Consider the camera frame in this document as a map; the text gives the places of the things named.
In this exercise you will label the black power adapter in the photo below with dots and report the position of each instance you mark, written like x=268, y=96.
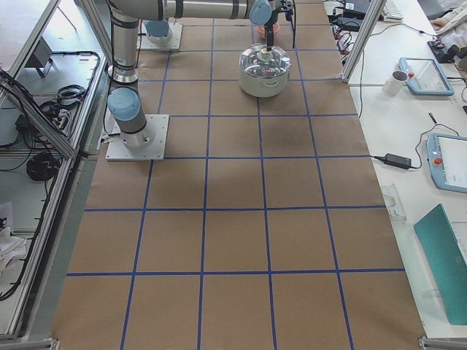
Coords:
x=397, y=161

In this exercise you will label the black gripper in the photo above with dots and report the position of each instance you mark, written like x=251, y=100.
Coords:
x=269, y=31

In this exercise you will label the teach pendant near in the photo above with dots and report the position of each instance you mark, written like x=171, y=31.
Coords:
x=447, y=161

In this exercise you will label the black pen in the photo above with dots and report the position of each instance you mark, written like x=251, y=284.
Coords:
x=432, y=117

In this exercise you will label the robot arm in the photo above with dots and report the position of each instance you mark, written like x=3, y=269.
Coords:
x=124, y=103

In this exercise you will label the green cutting mat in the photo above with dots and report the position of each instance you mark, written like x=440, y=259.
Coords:
x=446, y=261

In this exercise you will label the glass pot lid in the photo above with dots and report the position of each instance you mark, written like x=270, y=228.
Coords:
x=259, y=62

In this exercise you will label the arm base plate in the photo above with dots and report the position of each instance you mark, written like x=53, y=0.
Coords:
x=148, y=144
x=164, y=38

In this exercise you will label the pale green electric pot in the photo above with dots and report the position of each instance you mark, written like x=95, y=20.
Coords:
x=262, y=88

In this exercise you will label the aluminium frame post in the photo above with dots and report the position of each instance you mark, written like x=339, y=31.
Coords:
x=369, y=21

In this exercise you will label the teach pendant far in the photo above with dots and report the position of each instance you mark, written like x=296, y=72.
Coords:
x=425, y=77

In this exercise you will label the white mug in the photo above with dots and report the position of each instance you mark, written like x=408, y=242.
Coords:
x=395, y=82

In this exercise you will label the teach pendant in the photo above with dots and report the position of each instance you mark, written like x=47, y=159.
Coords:
x=447, y=161
x=425, y=77

